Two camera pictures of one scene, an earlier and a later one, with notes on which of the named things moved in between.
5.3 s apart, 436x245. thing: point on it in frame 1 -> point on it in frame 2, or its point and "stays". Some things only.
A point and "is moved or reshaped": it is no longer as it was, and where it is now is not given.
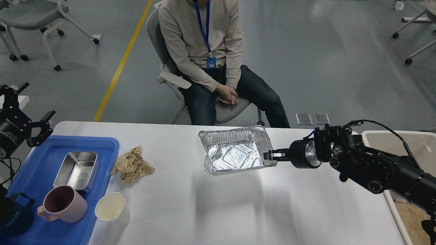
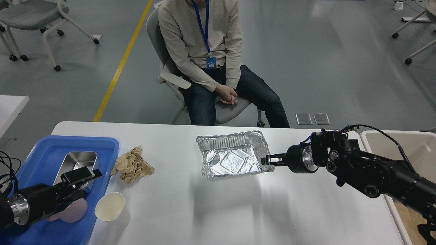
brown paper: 132,166 stays
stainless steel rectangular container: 79,170 stays
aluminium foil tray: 230,150 is moved or reshaped
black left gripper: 15,127 -> 34,203
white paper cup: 111,208 stays
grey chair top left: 29,15 stays
